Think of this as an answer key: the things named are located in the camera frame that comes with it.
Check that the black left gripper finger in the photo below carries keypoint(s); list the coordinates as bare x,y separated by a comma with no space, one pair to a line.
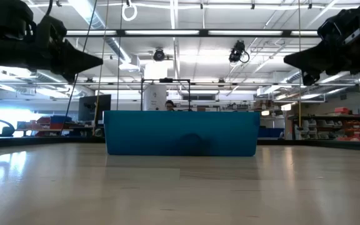
73,61
69,76

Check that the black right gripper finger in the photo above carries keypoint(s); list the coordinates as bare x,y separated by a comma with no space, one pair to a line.
311,59
310,78

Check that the black monitor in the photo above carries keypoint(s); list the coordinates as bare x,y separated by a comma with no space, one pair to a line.
94,107

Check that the background storage shelving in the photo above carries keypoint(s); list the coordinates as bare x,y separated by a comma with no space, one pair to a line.
323,118

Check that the blue storage bin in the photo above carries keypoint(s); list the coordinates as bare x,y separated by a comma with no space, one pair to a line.
60,119

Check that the red box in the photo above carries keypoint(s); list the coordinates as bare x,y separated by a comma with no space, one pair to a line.
341,110

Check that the red storage bin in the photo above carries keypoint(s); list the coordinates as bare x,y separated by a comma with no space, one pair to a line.
42,120

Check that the black overhead light beam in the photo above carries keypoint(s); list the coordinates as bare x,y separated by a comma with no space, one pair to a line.
120,32

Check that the row of blue bins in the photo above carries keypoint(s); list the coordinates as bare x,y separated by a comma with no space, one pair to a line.
270,132

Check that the white pillar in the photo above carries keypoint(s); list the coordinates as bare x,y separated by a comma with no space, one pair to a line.
155,93

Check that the person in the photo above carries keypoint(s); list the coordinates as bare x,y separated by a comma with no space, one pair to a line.
169,105

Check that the blue plastic bin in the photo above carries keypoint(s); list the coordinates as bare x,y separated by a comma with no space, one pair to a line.
180,131

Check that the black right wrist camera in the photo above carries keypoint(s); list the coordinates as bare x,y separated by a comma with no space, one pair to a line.
333,25

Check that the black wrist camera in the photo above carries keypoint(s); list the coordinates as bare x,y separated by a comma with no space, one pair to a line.
52,29
333,25

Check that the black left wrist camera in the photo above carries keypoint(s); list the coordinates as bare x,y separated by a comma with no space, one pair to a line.
52,29

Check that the silver air duct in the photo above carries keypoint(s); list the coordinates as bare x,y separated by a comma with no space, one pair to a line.
98,22

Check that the black table frame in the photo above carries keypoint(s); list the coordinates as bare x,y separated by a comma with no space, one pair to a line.
323,143

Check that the black background station frame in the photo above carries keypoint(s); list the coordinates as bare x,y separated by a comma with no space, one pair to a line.
166,80

